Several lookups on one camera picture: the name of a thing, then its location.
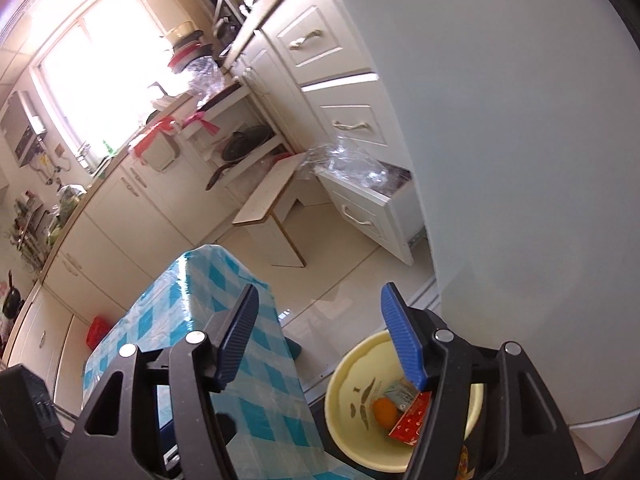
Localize hanging bin with red bag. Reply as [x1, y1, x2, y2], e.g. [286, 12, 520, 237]
[130, 115, 181, 173]

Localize white rolling cart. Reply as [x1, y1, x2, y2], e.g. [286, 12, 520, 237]
[182, 82, 296, 191]

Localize black wok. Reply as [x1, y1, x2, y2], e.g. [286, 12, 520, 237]
[0, 270, 23, 321]

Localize wall utensil rack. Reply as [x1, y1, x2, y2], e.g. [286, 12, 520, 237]
[10, 190, 51, 271]

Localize open white drawer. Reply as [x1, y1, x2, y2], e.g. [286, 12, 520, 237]
[312, 157, 416, 266]

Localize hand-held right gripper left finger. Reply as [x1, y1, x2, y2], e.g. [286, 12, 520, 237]
[55, 284, 261, 480]

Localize clear plastic bag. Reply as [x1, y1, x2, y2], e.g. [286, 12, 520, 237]
[187, 57, 231, 103]

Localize white refrigerator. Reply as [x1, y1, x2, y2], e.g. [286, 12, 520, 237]
[310, 0, 640, 428]

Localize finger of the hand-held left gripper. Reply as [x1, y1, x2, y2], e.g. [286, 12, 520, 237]
[216, 411, 237, 444]

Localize red paper carton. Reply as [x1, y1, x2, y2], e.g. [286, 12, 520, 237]
[387, 391, 432, 446]

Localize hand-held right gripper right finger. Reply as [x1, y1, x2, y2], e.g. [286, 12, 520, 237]
[380, 282, 586, 480]

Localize yellow plastic basin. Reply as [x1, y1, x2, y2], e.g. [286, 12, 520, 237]
[324, 330, 486, 476]

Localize wooden stool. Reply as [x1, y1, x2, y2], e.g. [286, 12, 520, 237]
[232, 152, 308, 268]

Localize white water heater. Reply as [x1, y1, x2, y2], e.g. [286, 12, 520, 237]
[0, 90, 48, 166]

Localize bundle of clear plastic bags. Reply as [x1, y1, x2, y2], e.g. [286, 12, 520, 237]
[305, 142, 401, 193]

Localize black pan lid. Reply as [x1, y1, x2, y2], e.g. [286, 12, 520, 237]
[222, 125, 273, 161]

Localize white counter shelf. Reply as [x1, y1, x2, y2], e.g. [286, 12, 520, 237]
[207, 0, 261, 58]

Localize orange peel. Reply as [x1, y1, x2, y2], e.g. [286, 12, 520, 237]
[372, 397, 400, 423]

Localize blue checkered tablecloth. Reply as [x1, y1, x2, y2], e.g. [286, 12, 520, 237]
[82, 245, 361, 480]

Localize cream kitchen cabinets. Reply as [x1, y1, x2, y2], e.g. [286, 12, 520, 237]
[0, 0, 416, 401]

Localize bagged green vegetables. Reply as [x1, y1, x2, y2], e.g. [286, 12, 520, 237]
[47, 185, 83, 241]

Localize red trash bin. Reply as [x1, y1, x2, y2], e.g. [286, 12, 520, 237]
[85, 315, 113, 351]

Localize red plastic bag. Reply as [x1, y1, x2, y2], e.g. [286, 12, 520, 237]
[182, 110, 221, 136]

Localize blue green milk carton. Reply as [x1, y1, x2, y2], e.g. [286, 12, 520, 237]
[384, 380, 420, 406]

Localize bright window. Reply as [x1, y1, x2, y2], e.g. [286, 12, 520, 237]
[37, 0, 201, 156]

